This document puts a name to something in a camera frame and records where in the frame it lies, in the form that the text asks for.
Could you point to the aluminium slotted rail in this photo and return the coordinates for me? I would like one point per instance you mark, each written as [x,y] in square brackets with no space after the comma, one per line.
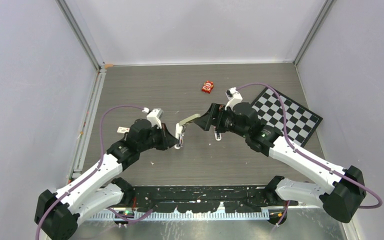
[219,215]

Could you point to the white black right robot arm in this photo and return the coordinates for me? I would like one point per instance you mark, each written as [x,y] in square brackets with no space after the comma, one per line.
[338,190]

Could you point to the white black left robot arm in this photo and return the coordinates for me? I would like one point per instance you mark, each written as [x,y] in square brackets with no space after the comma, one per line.
[59,213]

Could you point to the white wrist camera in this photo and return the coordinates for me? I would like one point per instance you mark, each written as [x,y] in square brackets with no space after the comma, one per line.
[234,97]
[154,116]

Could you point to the red toy car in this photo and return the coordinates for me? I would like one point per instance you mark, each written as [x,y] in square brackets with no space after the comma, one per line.
[207,87]

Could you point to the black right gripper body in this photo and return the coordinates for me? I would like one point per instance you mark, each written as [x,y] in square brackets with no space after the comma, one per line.
[226,122]

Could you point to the cream beige stapler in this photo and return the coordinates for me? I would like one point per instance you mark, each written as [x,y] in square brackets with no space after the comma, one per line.
[180,129]

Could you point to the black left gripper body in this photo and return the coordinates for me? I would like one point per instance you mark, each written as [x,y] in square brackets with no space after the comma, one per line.
[156,140]

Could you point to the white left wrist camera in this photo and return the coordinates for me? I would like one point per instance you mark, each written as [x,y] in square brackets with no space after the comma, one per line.
[154,116]

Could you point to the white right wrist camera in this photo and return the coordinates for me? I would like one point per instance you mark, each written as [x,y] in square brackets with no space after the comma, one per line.
[234,97]

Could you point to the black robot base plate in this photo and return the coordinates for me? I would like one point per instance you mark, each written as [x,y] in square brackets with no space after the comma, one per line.
[197,199]

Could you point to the white staple box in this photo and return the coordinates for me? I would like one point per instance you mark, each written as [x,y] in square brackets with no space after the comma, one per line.
[123,130]

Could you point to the black white chessboard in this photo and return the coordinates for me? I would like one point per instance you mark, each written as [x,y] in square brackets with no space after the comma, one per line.
[301,123]

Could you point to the pink white stapler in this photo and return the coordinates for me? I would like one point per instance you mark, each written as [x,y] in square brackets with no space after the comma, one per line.
[217,136]

